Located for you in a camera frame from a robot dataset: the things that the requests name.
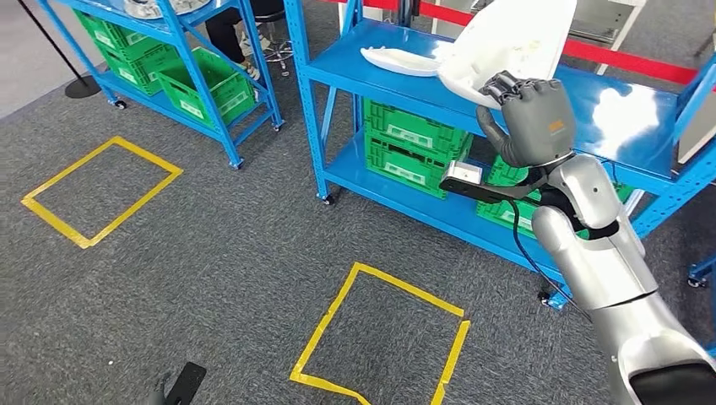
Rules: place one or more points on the silver wheel cover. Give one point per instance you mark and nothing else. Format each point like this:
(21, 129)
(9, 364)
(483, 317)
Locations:
(145, 8)

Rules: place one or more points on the person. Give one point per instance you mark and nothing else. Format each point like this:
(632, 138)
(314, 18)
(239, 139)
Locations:
(224, 33)

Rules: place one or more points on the low blue steel workbench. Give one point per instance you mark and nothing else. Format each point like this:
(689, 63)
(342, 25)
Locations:
(386, 36)

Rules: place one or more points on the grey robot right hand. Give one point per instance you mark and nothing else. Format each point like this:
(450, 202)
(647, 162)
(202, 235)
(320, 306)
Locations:
(537, 123)

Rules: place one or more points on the red barrier belt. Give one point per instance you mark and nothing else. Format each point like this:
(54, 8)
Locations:
(626, 60)

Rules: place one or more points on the black pole with round base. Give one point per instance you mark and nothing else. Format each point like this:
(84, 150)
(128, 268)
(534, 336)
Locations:
(83, 88)

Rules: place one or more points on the white curved plastic part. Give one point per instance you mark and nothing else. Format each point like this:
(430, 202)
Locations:
(397, 60)

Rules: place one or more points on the chrome chair base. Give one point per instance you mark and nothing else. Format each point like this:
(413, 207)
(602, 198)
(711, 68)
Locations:
(278, 53)

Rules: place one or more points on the white pointed plastic part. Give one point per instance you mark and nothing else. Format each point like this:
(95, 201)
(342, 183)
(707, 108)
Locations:
(503, 39)

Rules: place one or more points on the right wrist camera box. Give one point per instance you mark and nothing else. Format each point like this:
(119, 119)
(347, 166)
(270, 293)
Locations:
(464, 173)

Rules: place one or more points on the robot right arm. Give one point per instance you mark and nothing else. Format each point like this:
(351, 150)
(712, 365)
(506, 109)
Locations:
(604, 268)

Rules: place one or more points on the workbench caster wheel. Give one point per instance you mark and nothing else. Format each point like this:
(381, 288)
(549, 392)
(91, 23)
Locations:
(327, 199)
(544, 297)

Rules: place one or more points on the yellow floor tape outline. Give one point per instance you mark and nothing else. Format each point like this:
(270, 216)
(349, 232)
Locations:
(324, 324)

